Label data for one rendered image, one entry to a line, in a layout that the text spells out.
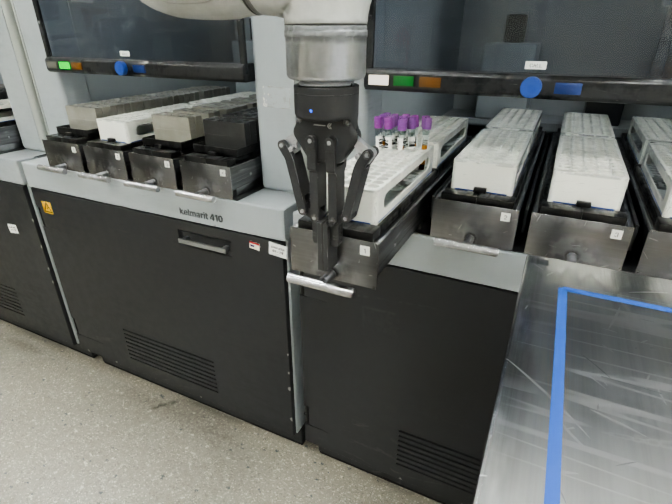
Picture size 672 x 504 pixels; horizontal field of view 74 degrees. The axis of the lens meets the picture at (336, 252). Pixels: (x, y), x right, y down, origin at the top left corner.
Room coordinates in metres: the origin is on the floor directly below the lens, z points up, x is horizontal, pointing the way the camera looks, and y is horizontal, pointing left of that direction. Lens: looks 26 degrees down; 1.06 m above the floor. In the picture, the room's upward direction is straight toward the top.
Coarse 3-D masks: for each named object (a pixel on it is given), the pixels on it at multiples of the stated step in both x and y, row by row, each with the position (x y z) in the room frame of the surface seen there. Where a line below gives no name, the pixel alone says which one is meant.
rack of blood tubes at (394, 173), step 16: (352, 160) 0.73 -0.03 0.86; (384, 160) 0.73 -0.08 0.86; (400, 160) 0.72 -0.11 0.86; (416, 160) 0.73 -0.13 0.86; (432, 160) 0.83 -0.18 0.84; (368, 176) 0.64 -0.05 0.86; (384, 176) 0.65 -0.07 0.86; (400, 176) 0.65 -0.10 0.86; (416, 176) 0.76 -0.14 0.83; (368, 192) 0.57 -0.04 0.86; (384, 192) 0.59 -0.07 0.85; (400, 192) 0.73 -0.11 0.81; (368, 208) 0.57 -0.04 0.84; (384, 208) 0.60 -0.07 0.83
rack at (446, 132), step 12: (420, 120) 1.09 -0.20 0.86; (432, 120) 1.09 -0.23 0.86; (444, 120) 1.10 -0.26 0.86; (456, 120) 1.09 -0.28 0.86; (420, 132) 0.95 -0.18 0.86; (432, 132) 0.96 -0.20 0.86; (444, 132) 0.95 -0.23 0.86; (456, 132) 1.00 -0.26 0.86; (432, 144) 0.85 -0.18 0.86; (444, 144) 1.02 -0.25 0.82; (456, 144) 1.01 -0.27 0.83; (444, 156) 0.91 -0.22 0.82
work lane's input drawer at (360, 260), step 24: (432, 168) 0.85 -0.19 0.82; (432, 192) 0.77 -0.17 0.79; (408, 216) 0.64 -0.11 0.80; (312, 240) 0.57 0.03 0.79; (360, 240) 0.54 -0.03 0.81; (384, 240) 0.55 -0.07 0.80; (312, 264) 0.57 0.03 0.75; (336, 264) 0.55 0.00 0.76; (360, 264) 0.54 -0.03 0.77; (384, 264) 0.55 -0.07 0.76; (312, 288) 0.52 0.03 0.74; (336, 288) 0.51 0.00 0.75
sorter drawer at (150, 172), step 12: (156, 144) 1.01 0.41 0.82; (132, 156) 1.01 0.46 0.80; (144, 156) 0.99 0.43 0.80; (156, 156) 0.98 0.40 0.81; (168, 156) 0.97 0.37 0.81; (180, 156) 0.98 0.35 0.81; (132, 168) 1.01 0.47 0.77; (144, 168) 1.00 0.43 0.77; (156, 168) 0.98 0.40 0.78; (168, 168) 0.96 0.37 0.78; (144, 180) 1.00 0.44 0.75; (156, 180) 0.98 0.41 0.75; (168, 180) 0.97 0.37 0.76
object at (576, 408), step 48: (528, 288) 0.39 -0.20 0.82; (576, 288) 0.39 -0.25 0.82; (624, 288) 0.39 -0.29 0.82; (528, 336) 0.31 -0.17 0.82; (576, 336) 0.31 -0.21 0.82; (624, 336) 0.31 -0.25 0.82; (528, 384) 0.25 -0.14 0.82; (576, 384) 0.25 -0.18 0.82; (624, 384) 0.25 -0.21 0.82; (528, 432) 0.21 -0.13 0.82; (576, 432) 0.21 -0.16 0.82; (624, 432) 0.21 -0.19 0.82; (480, 480) 0.18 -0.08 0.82; (528, 480) 0.18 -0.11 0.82; (576, 480) 0.18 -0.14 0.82; (624, 480) 0.18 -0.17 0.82
